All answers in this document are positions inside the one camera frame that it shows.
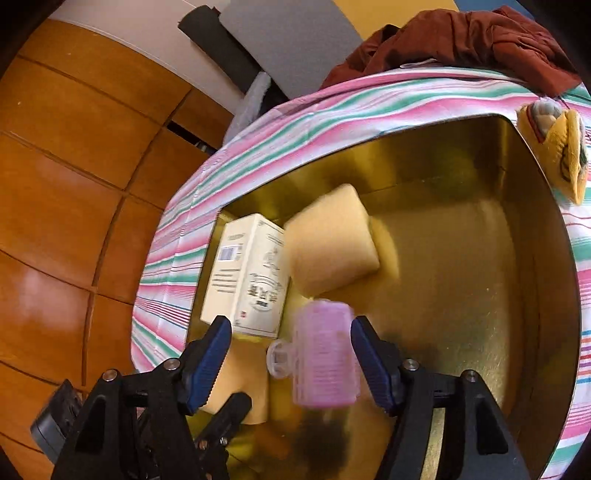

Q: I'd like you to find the small yellow sponge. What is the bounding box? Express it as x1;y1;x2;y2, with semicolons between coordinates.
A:
203;339;271;425

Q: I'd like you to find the grey yellow blue chair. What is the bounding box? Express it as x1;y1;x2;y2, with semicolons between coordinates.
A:
178;0;462;148

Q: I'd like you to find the large yellow sponge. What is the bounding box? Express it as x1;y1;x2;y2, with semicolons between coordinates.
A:
283;184;380;296

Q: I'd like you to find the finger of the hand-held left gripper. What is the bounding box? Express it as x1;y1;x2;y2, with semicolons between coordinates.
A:
194;392;253;462

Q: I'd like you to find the wooden cabinet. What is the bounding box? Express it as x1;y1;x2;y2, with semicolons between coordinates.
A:
0;18;234;480

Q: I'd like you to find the yellow plush pouch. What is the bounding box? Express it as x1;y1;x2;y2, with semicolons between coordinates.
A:
516;96;589;206

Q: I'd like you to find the maroon jacket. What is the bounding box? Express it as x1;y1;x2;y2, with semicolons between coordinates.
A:
321;7;583;100

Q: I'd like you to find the cream carton box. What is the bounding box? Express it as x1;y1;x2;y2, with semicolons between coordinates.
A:
200;213;291;340

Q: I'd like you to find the striped bed sheet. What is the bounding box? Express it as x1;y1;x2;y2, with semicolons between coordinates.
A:
130;67;591;480

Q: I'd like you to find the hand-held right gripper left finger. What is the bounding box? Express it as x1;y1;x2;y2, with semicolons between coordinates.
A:
51;316;233;480

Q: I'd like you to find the gold tin box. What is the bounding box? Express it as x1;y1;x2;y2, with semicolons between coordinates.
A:
185;115;583;480

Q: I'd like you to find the pink hair roller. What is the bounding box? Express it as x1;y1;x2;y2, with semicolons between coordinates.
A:
267;299;362;409

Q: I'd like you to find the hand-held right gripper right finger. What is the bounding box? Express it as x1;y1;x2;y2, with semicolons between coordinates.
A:
350;316;532;480

